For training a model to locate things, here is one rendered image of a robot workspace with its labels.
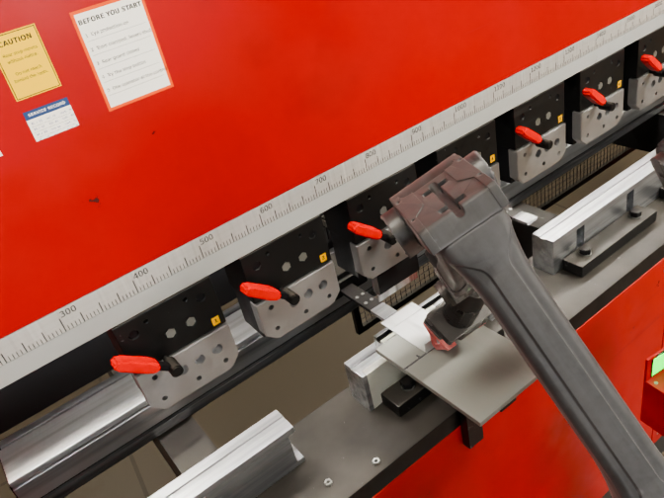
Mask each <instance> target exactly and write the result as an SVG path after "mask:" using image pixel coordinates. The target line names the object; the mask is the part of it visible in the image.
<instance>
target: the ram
mask: <svg viewBox="0 0 664 498"><path fill-rule="evenodd" d="M106 1H109V0H0V34H3V33H6V32H9V31H12V30H15V29H19V28H21V27H24V26H27V25H30V24H35V25H36V28H37V30H38V32H39V34H40V37H41V40H42V43H43V45H44V47H45V49H46V52H47V54H48V56H49V58H50V61H51V63H52V65H53V67H54V70H55V72H56V74H57V76H58V79H59V81H60V83H61V85H62V86H59V87H57V88H54V89H51V90H48V91H45V92H43V93H40V94H37V95H34V96H33V97H30V98H27V99H24V100H22V101H19V102H17V101H16V99H15V97H14V95H13V93H12V91H11V89H10V87H9V85H8V83H7V80H6V78H5V76H4V74H3V72H2V70H1V68H0V151H1V153H2V155H3V156H1V157H0V340H2V339H4V338H6V337H8V336H10V335H11V334H13V333H15V332H17V331H19V330H21V329H23V328H25V327H27V326H29V325H31V324H33V323H35V322H37V321H39V320H41V319H42V318H44V317H46V316H48V315H50V314H52V313H54V312H56V311H57V310H59V309H61V308H63V307H65V306H67V305H69V304H71V303H72V302H74V301H76V300H78V299H80V298H82V297H84V296H86V295H88V294H90V293H92V292H94V291H97V290H99V289H101V288H103V287H104V286H106V285H108V284H110V283H112V282H114V281H116V280H118V279H120V278H122V277H124V276H126V275H128V274H130V273H132V272H134V271H135V270H137V269H139V268H141V267H143V266H145V265H147V264H149V263H151V262H153V261H155V260H157V259H159V258H161V257H163V256H165V255H166V254H168V253H170V252H172V251H174V250H176V249H178V248H180V247H182V246H184V245H186V244H188V243H190V242H192V241H194V240H196V239H198V238H199V237H201V236H203V235H205V234H207V233H209V232H211V231H213V230H215V229H217V228H219V227H221V226H223V225H225V224H226V223H228V222H229V221H231V220H233V219H235V218H237V217H239V216H241V215H243V214H245V213H247V212H249V211H251V210H253V209H255V208H258V207H259V206H261V205H263V204H265V203H267V202H269V201H271V200H273V199H275V198H277V197H279V196H281V195H283V194H285V193H287V192H289V191H291V190H292V189H294V188H296V187H298V186H300V185H302V184H304V183H306V182H308V181H310V180H312V179H314V178H316V177H318V176H320V175H322V174H323V173H325V172H327V171H329V170H331V169H333V168H335V167H337V166H339V165H341V164H343V163H345V162H347V161H349V160H351V159H353V158H354V157H356V156H358V155H360V154H362V153H364V152H366V151H368V150H370V149H372V148H374V147H376V146H378V145H380V144H382V143H384V142H385V141H387V140H389V139H391V138H393V137H395V136H397V135H399V134H401V133H402V132H404V131H406V130H408V129H410V128H412V127H414V126H416V125H418V124H420V123H422V122H424V121H426V120H428V119H430V118H432V117H434V116H436V115H438V114H440V113H442V112H444V111H446V110H447V109H449V108H451V107H453V106H455V105H457V104H459V103H461V102H463V101H465V100H467V99H469V98H471V97H473V96H475V95H477V94H478V93H480V92H482V91H484V90H486V89H488V88H490V87H492V86H494V85H496V84H498V83H500V82H502V81H504V80H506V79H508V78H510V77H511V76H513V75H515V74H517V73H519V72H521V71H523V70H525V69H527V68H529V67H531V66H533V65H535V64H537V63H539V62H541V61H542V60H544V59H546V58H548V57H550V56H552V55H554V54H556V53H558V52H560V51H562V50H564V49H566V48H568V47H570V46H572V45H573V44H575V43H577V42H580V41H582V40H584V39H586V38H588V37H589V36H591V35H593V34H595V33H597V32H599V31H601V30H603V29H604V28H606V27H608V26H610V25H612V24H614V23H616V22H618V21H620V20H622V19H624V18H626V17H628V16H630V15H632V14H634V13H635V12H637V11H639V10H641V9H643V8H645V7H647V6H649V5H651V4H653V3H655V2H657V1H659V0H144V1H145V4H146V7H147V10H148V13H149V16H150V19H151V22H152V24H153V27H154V30H155V33H156V36H157V38H158V41H159V44H160V47H161V50H162V52H163V55H164V58H165V61H166V64H167V67H168V70H169V73H170V76H171V79H172V81H173V84H174V87H172V88H169V89H166V90H164V91H161V92H159V93H156V94H154V95H151V96H149V97H146V98H144V99H141V100H138V101H136V102H133V103H131V104H128V105H126V106H123V107H121V108H118V109H116V110H113V111H111V112H109V109H108V107H107V104H106V102H105V99H104V97H103V95H102V92H101V90H100V87H99V85H98V82H97V80H96V78H95V75H94V73H93V70H92V68H91V65H90V63H89V61H88V58H87V56H86V53H85V51H84V48H83V46H82V43H81V41H80V39H79V37H78V35H77V32H76V30H75V27H74V25H73V23H72V20H71V18H70V15H69V13H70V12H74V11H77V10H80V9H83V8H86V7H90V6H93V5H96V4H99V3H102V2H106ZM663 26H664V13H663V14H661V15H659V16H657V17H655V18H653V19H651V20H649V21H648V22H646V23H644V24H642V25H640V26H638V27H636V28H634V29H633V30H631V31H629V32H627V33H625V34H623V35H621V36H619V37H617V38H616V39H614V40H612V41H609V42H607V43H605V44H603V45H602V46H600V47H598V48H596V49H594V50H592V51H590V52H588V53H587V54H585V55H583V56H581V57H579V58H577V59H575V60H573V61H572V62H570V63H568V64H566V65H564V66H562V67H560V68H558V69H557V70H555V71H553V72H551V73H549V74H547V75H545V76H543V78H541V79H539V80H537V81H535V82H533V83H531V84H529V85H528V86H526V87H524V88H522V89H520V90H518V91H516V92H514V93H513V94H511V95H509V96H507V97H505V98H503V99H501V100H499V101H498V102H496V103H494V104H492V105H490V106H488V107H486V108H484V109H483V110H481V111H479V112H477V113H475V114H473V115H471V116H469V117H468V118H466V119H464V120H462V121H460V122H458V123H456V124H454V125H452V126H450V127H448V128H446V129H444V130H442V131H440V132H439V133H437V134H435V135H433V136H431V137H429V138H427V139H425V140H424V141H422V142H420V143H418V144H416V145H414V146H412V147H410V148H409V149H407V150H405V151H403V152H401V153H399V154H397V155H395V156H394V157H392V158H390V159H388V160H386V161H384V162H382V163H380V164H379V165H377V166H375V167H373V168H372V169H370V170H368V171H366V172H365V173H363V174H361V175H359V176H357V177H355V178H353V179H351V180H350V181H348V182H346V183H344V184H342V185H340V186H338V187H336V188H335V189H333V190H331V191H329V192H327V193H325V194H323V195H321V196H320V197H318V198H316V199H314V200H312V201H310V202H308V203H306V204H305V205H303V206H301V207H298V208H296V209H294V210H292V211H291V212H289V213H287V214H285V215H283V216H281V217H279V218H277V219H276V220H274V221H272V222H270V223H268V224H266V225H264V226H262V227H261V228H259V229H257V230H255V231H253V232H251V233H249V234H247V235H246V236H244V237H242V238H240V239H238V240H236V241H234V242H232V243H231V244H229V245H227V246H225V247H223V248H221V249H219V250H217V251H216V252H214V253H212V254H210V255H208V256H206V257H204V258H202V259H201V260H200V261H198V262H196V263H194V264H192V265H190V266H188V267H187V268H185V269H183V270H181V271H179V272H177V273H175V274H173V275H172V276H170V277H168V278H166V279H164V280H162V281H160V282H158V283H156V284H155V285H153V286H151V287H149V288H147V289H145V290H142V291H141V292H139V293H137V294H135V295H133V296H131V297H129V298H127V299H126V300H124V301H122V302H120V303H118V304H116V305H114V306H112V307H111V308H109V309H107V310H105V311H103V312H101V313H99V314H97V315H96V316H94V317H92V318H90V319H88V320H86V321H84V322H82V323H81V324H79V325H77V326H75V327H73V328H71V329H69V330H67V331H66V332H64V333H62V334H60V335H58V336H56V337H54V338H52V339H51V340H49V341H47V342H45V343H43V344H41V345H39V346H37V347H36V348H34V349H32V350H30V351H28V352H27V353H25V354H23V355H22V356H20V357H18V358H16V359H14V360H12V361H10V362H8V363H7V364H5V365H3V366H1V367H0V389H1V388H3V387H5V386H7V385H9V384H11V383H12V382H14V381H16V380H18V379H20V378H21V377H23V376H25V375H27V374H30V373H31V372H33V371H35V370H37V369H39V368H41V367H42V366H44V365H46V364H48V363H50V362H51V361H53V360H55V359H57V358H59V357H61V356H62V355H64V354H66V353H68V352H70V351H72V350H73V349H75V348H77V347H79V346H81V345H82V344H84V343H86V342H88V341H90V340H92V339H93V338H95V337H97V336H99V335H101V334H103V333H104V332H106V331H108V330H110V329H112V328H113V327H115V326H117V325H119V324H121V323H123V322H124V321H126V320H128V319H130V318H132V317H134V316H135V315H136V314H138V313H140V312H142V311H143V310H145V309H147V308H149V307H151V306H153V305H154V304H156V303H158V302H160V301H162V300H164V299H165V298H167V297H169V296H171V295H173V294H174V293H176V292H178V291H181V290H183V289H184V288H186V287H188V286H190V285H192V284H194V283H195V282H197V281H199V280H201V279H203V278H204V277H206V276H208V275H210V274H212V273H214V272H215V271H217V270H219V269H221V268H223V267H225V266H226V265H228V264H230V263H232V262H234V261H235V260H237V259H239V258H241V257H243V256H245V255H246V254H248V253H250V252H252V251H254V250H256V249H257V248H259V247H261V246H263V245H265V244H266V243H268V242H270V241H272V240H274V239H276V238H277V237H279V236H281V235H283V234H285V233H287V232H288V231H290V230H292V229H294V228H296V227H297V226H299V225H301V224H303V223H305V222H307V221H308V220H310V219H312V218H314V217H316V216H318V215H319V214H321V213H323V212H325V211H327V210H328V209H330V208H332V207H334V206H336V205H337V204H339V203H341V202H343V201H345V200H347V199H348V198H350V197H352V196H354V195H356V194H357V193H359V192H361V191H363V190H365V189H367V188H368V187H370V186H372V185H374V184H376V183H378V182H379V181H381V180H383V179H385V178H387V177H388V176H390V175H392V174H394V173H396V172H398V171H399V170H401V169H403V168H405V167H407V166H409V165H410V164H412V163H414V162H416V161H418V160H419V159H421V158H423V157H425V156H427V155H429V154H430V153H432V152H434V151H436V150H438V149H440V148H441V147H443V146H445V145H447V144H449V143H450V142H452V141H454V140H456V139H458V138H460V137H461V136H463V135H465V134H467V133H469V132H471V131H472V130H474V129H476V128H478V127H480V126H481V125H484V124H486V123H488V122H490V121H491V120H493V119H495V118H497V117H499V116H501V115H502V114H504V113H506V112H508V111H510V110H511V109H513V108H515V107H517V106H519V105H521V104H522V103H524V102H526V101H528V100H529V99H531V98H532V97H534V96H536V95H538V94H540V93H541V92H543V91H545V90H547V89H549V88H551V87H552V86H554V85H556V84H558V83H560V82H562V81H563V80H565V79H567V78H569V77H571V76H572V75H574V74H576V73H578V72H580V71H582V70H583V69H585V68H587V67H589V66H591V65H593V64H594V63H596V62H598V61H600V60H602V59H603V58H605V57H607V56H609V55H611V54H613V53H614V52H616V51H618V50H620V49H622V48H624V47H625V46H627V45H629V44H631V43H633V42H635V41H637V40H639V39H641V38H643V37H644V36H646V35H648V34H650V33H652V32H654V31H655V30H657V29H659V28H661V27H663ZM65 97H67V99H68V101H69V103H70V106H71V108H72V110H73V112H74V115H75V117H76V119H77V121H78V123H79V125H78V126H75V127H73V128H70V129H68V130H65V131H63V132H60V133H58V134H55V135H53V136H50V137H48V138H45V139H43V140H40V141H36V140H35V138H34V136H33V133H32V131H31V129H30V127H29V125H28V123H27V121H26V119H25V117H24V115H23V113H25V112H28V111H30V110H33V109H36V108H38V107H41V106H44V105H46V104H49V103H52V102H54V101H57V100H60V99H63V98H65Z"/></svg>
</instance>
